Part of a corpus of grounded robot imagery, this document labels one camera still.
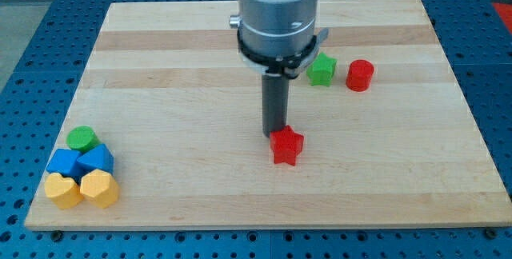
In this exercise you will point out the blue pentagon block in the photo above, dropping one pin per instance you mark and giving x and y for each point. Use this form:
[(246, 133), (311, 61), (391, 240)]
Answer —
[(99, 157)]

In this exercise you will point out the light wooden board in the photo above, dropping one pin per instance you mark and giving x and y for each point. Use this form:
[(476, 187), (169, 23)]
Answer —
[(165, 89)]

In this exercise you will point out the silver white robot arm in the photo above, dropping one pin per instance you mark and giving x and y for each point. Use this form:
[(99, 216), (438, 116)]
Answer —
[(276, 38)]

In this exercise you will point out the blue cube block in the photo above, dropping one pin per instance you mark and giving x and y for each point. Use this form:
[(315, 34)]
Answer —
[(65, 162)]

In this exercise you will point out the green cylinder block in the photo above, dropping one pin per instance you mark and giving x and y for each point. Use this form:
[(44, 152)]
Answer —
[(82, 139)]

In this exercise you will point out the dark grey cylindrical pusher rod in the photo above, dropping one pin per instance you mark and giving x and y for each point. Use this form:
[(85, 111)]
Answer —
[(275, 92)]

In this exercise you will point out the green star block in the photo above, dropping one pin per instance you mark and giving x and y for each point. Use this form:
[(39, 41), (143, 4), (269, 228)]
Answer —
[(322, 70)]

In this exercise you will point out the red star block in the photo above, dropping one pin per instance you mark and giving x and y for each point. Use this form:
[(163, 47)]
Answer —
[(286, 145)]

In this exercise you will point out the red cylinder block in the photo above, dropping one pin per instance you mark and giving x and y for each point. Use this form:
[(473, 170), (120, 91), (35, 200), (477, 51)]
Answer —
[(359, 75)]

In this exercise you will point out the yellow heart block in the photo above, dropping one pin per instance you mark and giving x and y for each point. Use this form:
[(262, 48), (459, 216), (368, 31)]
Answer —
[(64, 192)]

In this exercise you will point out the yellow hexagon block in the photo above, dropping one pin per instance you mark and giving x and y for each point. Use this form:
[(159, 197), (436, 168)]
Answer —
[(100, 188)]

